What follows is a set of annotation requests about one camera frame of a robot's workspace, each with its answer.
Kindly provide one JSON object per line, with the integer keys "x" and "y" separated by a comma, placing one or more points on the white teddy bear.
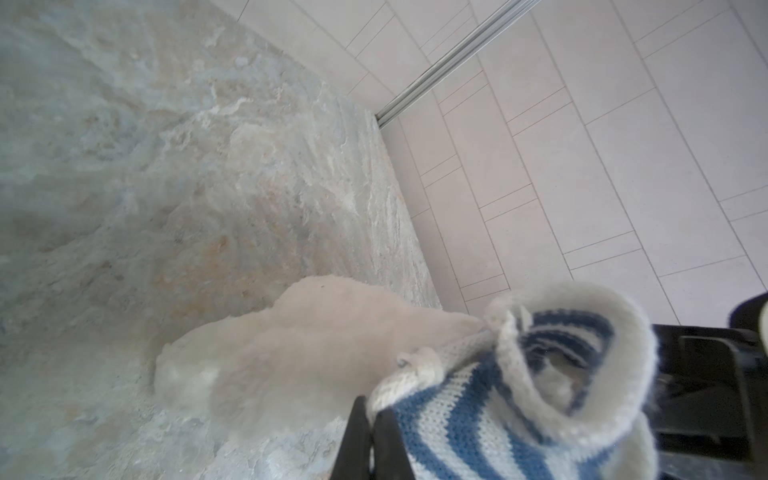
{"x": 301, "y": 363}

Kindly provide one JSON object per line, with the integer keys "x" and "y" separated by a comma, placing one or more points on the right corner aluminium profile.
{"x": 502, "y": 19}

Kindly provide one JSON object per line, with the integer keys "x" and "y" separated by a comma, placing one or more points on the blue white striped sweater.
{"x": 553, "y": 387}

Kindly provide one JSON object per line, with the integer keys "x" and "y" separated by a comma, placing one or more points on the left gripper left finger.
{"x": 353, "y": 457}

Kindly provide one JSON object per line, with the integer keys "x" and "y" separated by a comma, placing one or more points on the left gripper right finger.
{"x": 390, "y": 458}

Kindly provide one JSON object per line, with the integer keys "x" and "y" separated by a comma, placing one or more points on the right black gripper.
{"x": 708, "y": 407}

